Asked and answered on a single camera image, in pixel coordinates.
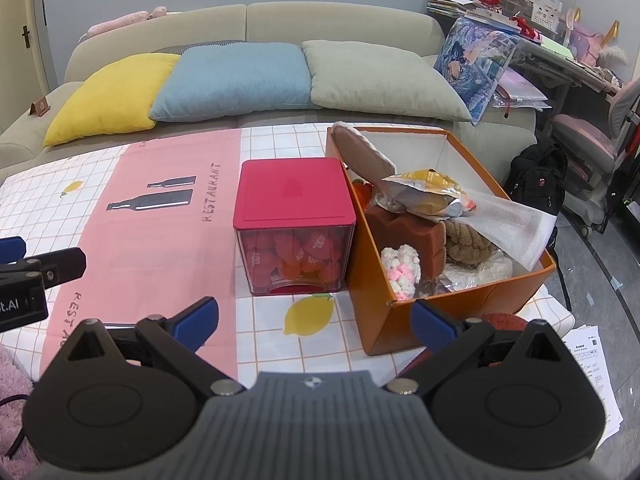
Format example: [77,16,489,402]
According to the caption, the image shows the brown sponge block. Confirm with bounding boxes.
[365,207,447,281]

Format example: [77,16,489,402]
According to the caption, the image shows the cream door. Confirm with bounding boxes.
[0,0,51,126]

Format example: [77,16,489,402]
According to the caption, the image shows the brown knotted rope pillow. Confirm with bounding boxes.
[444,219,496,266]

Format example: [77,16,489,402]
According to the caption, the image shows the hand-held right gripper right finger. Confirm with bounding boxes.
[387,299,573,396]

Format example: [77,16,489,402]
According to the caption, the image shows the long pink plush toy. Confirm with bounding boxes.
[80,6,168,41]

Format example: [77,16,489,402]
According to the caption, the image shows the grey study desk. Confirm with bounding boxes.
[510,30,621,106]

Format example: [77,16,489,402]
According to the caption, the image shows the beige oval insole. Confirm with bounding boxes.
[332,121,397,183]

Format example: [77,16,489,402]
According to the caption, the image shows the stack of books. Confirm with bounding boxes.
[426,0,521,23]

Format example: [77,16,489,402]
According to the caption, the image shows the yellow pillow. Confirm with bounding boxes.
[44,52,182,148]

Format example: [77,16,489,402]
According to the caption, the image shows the beige pillow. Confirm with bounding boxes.
[301,40,473,123]

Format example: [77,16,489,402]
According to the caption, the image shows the pink and white crochet toy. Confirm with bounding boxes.
[381,244,422,301]

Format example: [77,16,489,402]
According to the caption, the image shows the printed paper sheets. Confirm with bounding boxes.
[562,325,625,448]

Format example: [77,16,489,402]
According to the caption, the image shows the black backpack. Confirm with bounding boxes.
[507,142,568,251]

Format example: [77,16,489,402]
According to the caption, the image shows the clear container with red lid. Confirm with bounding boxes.
[232,157,357,296]

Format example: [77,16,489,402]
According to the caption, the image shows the pink notebooks pile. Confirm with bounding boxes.
[492,67,551,111]

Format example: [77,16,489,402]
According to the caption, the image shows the red crochet fruit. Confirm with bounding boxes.
[352,177,376,206]

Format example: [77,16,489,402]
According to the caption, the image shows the orange cardboard box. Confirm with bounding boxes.
[325,125,557,357]

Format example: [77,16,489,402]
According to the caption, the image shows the beige sofa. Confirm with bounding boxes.
[0,2,538,171]

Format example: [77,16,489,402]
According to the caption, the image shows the desk calendar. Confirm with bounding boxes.
[530,0,563,33]

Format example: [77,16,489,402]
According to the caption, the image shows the pink fluffy cloth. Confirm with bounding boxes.
[0,347,38,461]

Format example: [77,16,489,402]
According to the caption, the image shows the red ornament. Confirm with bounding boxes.
[512,16,543,41]

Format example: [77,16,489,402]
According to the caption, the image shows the pink desk chair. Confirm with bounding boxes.
[550,77,640,236]

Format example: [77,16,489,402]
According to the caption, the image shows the black cable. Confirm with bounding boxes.
[0,392,33,461]

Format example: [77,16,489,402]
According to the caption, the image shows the blue printed pillow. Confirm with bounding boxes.
[432,17,518,126]

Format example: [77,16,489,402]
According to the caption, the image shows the yellow snack bag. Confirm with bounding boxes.
[375,167,478,221]

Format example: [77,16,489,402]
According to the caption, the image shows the clear plastic bag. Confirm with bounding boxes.
[435,250,515,295]

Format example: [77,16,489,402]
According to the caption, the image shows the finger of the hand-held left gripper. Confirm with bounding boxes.
[0,236,27,263]
[0,247,87,291]

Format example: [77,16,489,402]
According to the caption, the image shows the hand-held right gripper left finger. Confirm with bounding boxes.
[67,296,246,396]

